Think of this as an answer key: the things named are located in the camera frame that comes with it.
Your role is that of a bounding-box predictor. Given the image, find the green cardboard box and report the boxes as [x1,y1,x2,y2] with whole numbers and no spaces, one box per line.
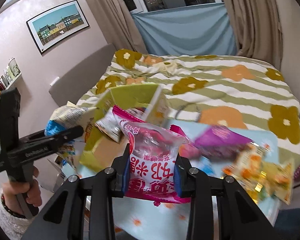
[79,83,169,172]

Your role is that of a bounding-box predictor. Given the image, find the pink rice snack bag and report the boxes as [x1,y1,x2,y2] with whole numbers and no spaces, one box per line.
[119,120,191,206]

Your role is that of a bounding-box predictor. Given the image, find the purple snack bag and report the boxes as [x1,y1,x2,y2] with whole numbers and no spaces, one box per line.
[193,126,253,160]

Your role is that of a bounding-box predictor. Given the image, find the blue white snack bag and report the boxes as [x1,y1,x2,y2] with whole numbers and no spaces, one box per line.
[44,101,96,169]

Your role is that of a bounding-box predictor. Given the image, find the yellow orange snack bag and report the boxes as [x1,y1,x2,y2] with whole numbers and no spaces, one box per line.
[222,142,295,205]

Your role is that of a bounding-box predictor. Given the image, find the person's left hand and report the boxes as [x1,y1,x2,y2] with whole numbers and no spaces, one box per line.
[1,179,42,218]

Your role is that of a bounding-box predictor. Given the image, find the white fuzzy left sleeve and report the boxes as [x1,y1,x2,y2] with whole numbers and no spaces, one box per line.
[0,188,34,239]

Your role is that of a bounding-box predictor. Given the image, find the grey headboard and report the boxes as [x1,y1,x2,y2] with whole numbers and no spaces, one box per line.
[49,44,115,106]

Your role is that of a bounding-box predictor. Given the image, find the floral striped bed blanket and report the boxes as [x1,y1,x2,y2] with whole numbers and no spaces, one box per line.
[78,49,300,158]

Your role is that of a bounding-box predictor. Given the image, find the framed houses picture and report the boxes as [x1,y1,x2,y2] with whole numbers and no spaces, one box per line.
[26,0,89,54]

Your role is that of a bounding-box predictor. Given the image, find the blue cloth under window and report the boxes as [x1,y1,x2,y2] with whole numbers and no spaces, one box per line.
[132,3,237,56]

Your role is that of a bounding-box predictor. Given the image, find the left beige curtain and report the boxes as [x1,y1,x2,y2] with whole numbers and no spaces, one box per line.
[86,0,148,54]

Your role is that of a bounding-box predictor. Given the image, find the beige curtain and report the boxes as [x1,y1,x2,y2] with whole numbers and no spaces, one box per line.
[223,0,283,69]
[86,0,148,54]

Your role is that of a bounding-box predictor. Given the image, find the right beige curtain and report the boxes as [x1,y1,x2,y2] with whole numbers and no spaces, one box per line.
[223,0,283,69]

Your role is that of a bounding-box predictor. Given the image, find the wall shelf with bottles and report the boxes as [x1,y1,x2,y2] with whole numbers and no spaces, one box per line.
[0,57,22,97]

